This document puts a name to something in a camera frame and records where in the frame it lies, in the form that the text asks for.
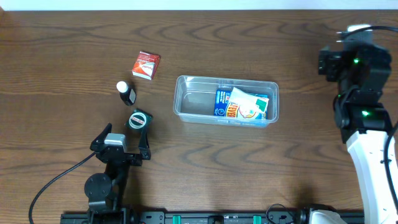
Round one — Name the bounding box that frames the black mounting rail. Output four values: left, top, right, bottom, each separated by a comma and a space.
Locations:
60, 210, 301, 224

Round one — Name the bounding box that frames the white green medicine box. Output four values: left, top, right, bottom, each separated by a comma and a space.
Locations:
229, 87, 269, 114

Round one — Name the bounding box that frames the red Panadol box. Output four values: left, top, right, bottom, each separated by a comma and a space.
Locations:
132, 51, 160, 80

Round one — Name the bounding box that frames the clear plastic container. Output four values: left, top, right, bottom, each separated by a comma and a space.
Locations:
173, 75, 279, 128

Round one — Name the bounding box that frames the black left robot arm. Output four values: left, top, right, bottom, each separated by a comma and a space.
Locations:
84, 123, 151, 223

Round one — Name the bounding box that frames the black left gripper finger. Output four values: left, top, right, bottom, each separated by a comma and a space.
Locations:
138, 126, 152, 160
90, 123, 112, 149

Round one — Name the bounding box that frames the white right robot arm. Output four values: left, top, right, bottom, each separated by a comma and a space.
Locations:
318, 43, 397, 223

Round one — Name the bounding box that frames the green ointment box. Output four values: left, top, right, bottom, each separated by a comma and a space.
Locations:
125, 109, 153, 133

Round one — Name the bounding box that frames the blue Kool Fever box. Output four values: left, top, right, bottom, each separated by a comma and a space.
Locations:
214, 89, 267, 119

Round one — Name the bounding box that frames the dark syrup bottle white cap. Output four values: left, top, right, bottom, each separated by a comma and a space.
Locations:
116, 81, 136, 106

